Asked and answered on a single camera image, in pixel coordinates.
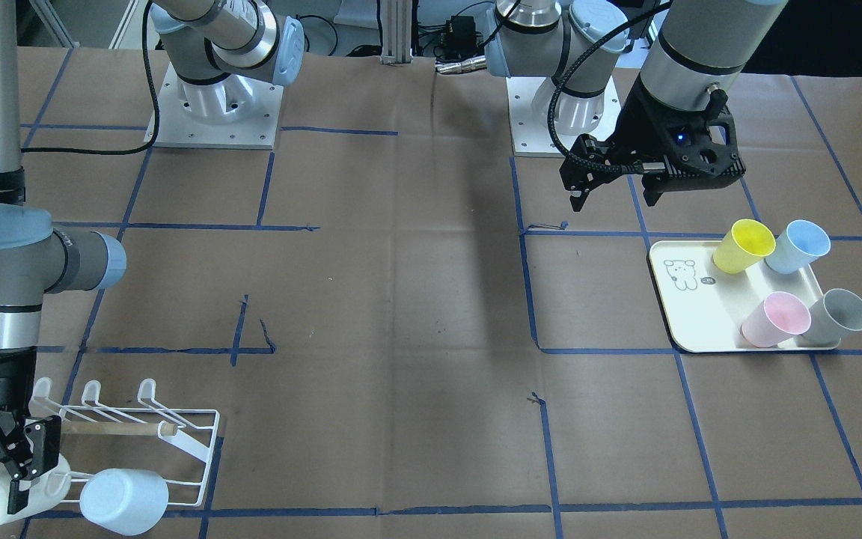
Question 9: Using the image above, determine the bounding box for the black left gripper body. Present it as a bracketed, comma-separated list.
[558, 82, 746, 197]

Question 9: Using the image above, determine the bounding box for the white ikea cup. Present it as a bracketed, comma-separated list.
[0, 453, 73, 526]

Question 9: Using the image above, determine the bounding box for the light blue ikea cup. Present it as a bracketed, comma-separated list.
[79, 469, 170, 536]

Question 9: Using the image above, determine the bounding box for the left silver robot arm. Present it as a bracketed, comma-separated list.
[481, 1, 786, 212]

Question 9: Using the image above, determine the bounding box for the yellow ikea cup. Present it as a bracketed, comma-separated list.
[712, 219, 776, 274]

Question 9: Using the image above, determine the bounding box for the sky blue ikea cup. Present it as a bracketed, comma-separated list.
[764, 219, 831, 274]

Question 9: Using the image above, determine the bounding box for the pink ikea cup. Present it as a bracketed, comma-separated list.
[740, 291, 812, 348]

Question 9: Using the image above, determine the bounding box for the grey ikea cup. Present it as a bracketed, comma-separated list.
[801, 289, 862, 346]

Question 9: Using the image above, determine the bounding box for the cream plastic tray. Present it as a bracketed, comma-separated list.
[649, 240, 824, 353]

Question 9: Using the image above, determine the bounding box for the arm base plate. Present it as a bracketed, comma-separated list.
[154, 65, 285, 150]
[505, 76, 620, 158]

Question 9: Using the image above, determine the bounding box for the white wire cup rack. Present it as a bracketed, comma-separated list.
[30, 377, 223, 511]

